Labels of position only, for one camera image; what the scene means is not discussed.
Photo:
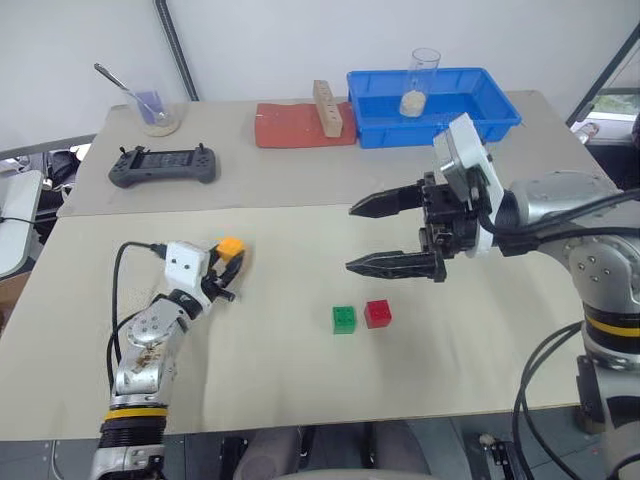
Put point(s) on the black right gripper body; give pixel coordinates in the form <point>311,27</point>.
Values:
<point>450,220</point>

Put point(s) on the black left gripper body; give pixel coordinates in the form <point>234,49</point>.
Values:
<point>216,288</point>

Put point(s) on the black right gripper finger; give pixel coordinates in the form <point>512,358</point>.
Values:
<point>400,264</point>
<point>390,200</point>

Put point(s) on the orange cube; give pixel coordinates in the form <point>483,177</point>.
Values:
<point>231,247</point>

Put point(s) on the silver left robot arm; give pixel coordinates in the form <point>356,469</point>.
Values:
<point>145,330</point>

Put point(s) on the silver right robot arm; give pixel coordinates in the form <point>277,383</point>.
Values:
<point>600,260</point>

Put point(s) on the red cube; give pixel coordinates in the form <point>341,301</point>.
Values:
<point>378,314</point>

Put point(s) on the green cube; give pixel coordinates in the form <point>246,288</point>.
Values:
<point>344,320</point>

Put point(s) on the grey handheld remote controller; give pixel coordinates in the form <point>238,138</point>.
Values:
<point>162,167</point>

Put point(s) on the wooden block with holes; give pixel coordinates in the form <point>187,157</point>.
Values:
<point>327,110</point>

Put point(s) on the blue plastic bin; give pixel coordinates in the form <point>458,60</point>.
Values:
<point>450,105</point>

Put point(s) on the clear glass beaker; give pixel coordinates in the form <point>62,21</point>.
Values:
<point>419,80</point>

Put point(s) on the red cloth mat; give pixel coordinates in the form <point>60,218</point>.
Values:
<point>290,127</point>

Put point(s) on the round beige coaster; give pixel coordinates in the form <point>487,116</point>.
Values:
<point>162,130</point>

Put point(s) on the glass cup with purple liquid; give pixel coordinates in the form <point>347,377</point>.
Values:
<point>150,107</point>

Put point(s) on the dark bag clutter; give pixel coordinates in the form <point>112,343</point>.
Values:
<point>57,175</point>

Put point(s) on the white side desk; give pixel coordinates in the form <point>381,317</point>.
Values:
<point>17,220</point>

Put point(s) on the black diagonal pole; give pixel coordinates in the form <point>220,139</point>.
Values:
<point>176,50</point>

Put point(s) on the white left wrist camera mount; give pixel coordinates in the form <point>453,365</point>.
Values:
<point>182,262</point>

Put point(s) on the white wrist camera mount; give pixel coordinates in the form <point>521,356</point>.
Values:
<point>470,145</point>
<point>182,262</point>

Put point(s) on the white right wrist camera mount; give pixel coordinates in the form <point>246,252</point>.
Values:
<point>470,145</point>

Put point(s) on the dark window frame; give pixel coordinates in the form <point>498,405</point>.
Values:
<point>607,65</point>

